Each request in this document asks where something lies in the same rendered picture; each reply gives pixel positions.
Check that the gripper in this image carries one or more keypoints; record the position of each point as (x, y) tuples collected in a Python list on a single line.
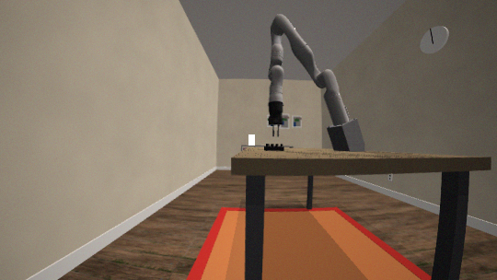
[(275, 109)]

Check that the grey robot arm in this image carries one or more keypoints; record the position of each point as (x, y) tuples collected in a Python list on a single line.
[(281, 25)]

